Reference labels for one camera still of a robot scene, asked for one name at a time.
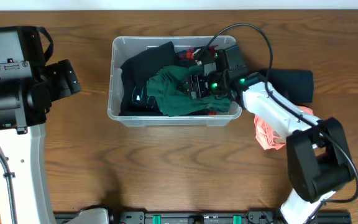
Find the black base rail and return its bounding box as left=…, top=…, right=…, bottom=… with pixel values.
left=53, top=205, right=353, bottom=224

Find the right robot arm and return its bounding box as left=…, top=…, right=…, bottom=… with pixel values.
left=182, top=45, right=358, bottom=223

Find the black garment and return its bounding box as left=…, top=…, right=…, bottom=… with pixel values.
left=119, top=42, right=177, bottom=116

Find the red navy plaid garment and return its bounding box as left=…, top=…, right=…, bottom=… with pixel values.
left=177, top=47, right=202, bottom=66

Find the pink printed garment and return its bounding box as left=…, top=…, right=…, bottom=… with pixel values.
left=252, top=106, right=311, bottom=150

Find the dark navy garment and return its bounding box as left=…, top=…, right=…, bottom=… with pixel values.
left=268, top=69, right=314, bottom=105

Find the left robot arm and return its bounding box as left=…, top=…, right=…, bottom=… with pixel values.
left=0, top=60, right=81, bottom=223

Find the clear plastic storage container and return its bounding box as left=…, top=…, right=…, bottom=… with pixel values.
left=107, top=36, right=242, bottom=127

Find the dark green garment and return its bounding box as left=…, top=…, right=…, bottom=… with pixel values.
left=146, top=65, right=231, bottom=116

